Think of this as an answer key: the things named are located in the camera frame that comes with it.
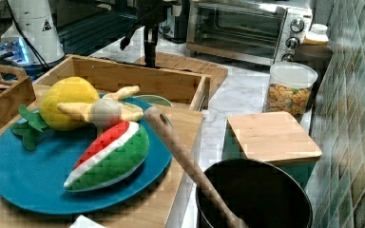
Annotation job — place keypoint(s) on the silver toaster oven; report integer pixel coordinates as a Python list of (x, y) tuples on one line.
[(262, 32)]

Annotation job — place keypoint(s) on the small white lidded jar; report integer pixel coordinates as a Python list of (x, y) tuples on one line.
[(317, 35)]

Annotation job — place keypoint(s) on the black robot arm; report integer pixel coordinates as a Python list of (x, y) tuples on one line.
[(150, 13)]

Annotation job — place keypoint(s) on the teal box with bamboo lid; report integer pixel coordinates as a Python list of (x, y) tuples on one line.
[(274, 137)]

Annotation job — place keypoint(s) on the clear cereal jar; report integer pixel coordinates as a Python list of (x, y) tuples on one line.
[(290, 88)]

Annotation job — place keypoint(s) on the plush watermelon slice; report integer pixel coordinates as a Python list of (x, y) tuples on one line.
[(112, 157)]

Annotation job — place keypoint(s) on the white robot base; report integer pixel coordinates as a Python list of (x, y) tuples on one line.
[(33, 33)]

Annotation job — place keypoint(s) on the bamboo tray with handle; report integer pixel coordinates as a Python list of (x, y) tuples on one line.
[(19, 92)]

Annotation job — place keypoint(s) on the green ceramic bowl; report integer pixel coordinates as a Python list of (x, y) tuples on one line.
[(154, 99)]

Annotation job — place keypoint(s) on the open bamboo drawer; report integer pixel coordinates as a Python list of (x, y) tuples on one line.
[(181, 87)]

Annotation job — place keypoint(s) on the blue round plate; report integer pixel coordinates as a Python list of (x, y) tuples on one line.
[(34, 180)]

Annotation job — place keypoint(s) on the wooden spoon handle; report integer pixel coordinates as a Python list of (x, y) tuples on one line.
[(160, 124)]

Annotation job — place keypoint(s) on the round bamboo cutting board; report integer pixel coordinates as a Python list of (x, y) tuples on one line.
[(216, 73)]

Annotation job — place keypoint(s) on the black pot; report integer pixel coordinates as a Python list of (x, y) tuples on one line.
[(261, 194)]

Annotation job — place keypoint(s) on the metal drawer handle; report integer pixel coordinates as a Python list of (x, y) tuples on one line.
[(203, 103)]

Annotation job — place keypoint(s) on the brown bowl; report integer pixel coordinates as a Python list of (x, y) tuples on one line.
[(314, 56)]

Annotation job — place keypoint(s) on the plush peeled banana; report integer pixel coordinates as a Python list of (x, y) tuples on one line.
[(106, 111)]

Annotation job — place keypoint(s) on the yellow plush pineapple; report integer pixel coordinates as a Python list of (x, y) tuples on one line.
[(73, 91)]

